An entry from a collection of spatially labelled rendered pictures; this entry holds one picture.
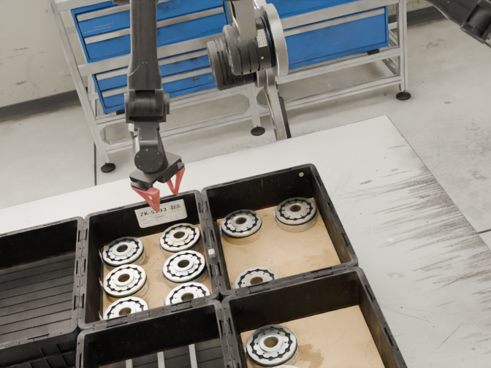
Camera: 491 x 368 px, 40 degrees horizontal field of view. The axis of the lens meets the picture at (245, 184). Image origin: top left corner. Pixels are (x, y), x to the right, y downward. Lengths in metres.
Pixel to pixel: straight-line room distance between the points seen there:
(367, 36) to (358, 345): 2.40
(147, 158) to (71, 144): 2.72
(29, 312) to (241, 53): 0.85
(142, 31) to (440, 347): 0.92
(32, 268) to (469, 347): 1.07
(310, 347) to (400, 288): 0.37
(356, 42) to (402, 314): 2.17
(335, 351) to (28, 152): 2.95
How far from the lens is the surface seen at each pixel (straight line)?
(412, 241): 1.82
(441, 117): 3.65
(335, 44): 3.56
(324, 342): 1.43
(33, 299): 1.73
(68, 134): 4.12
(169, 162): 1.43
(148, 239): 1.76
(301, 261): 1.60
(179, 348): 1.48
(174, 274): 1.60
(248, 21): 1.82
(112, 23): 3.32
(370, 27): 3.59
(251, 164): 2.17
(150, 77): 1.30
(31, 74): 4.38
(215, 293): 1.42
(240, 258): 1.63
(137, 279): 1.61
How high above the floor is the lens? 1.92
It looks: 36 degrees down
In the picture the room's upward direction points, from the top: 11 degrees counter-clockwise
